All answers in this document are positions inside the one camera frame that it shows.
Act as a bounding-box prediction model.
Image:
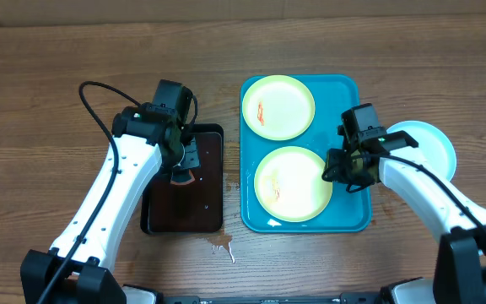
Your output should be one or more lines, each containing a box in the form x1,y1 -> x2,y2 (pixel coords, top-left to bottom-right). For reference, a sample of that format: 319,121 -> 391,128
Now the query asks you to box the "teal orange sponge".
170,169 -> 195,186

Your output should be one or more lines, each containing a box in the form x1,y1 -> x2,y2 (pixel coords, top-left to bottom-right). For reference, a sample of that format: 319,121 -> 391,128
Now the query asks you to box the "yellow plate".
241,75 -> 316,141
254,146 -> 333,222

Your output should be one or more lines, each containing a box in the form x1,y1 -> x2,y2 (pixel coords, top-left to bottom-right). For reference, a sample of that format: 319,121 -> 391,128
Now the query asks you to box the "light blue plate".
387,121 -> 457,181

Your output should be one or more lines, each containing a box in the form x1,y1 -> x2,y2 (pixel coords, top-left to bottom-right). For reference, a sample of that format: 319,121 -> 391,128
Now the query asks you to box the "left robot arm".
20,103 -> 191,303

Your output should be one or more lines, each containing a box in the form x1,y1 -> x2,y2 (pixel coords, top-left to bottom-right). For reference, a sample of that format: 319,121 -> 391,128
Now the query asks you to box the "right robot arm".
322,128 -> 486,303

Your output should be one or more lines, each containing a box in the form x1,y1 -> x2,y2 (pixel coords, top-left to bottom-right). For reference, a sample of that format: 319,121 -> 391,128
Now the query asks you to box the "teal plastic tray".
240,74 -> 372,233

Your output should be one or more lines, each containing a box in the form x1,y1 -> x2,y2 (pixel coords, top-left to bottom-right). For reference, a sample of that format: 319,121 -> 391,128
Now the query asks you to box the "black rectangular tray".
140,123 -> 224,234

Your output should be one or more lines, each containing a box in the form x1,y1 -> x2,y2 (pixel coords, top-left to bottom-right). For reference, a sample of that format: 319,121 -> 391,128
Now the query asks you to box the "yellow plate top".
241,75 -> 316,141

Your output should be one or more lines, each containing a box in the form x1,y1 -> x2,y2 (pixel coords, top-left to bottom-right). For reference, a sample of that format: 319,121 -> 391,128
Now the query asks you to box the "black base frame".
122,279 -> 438,304

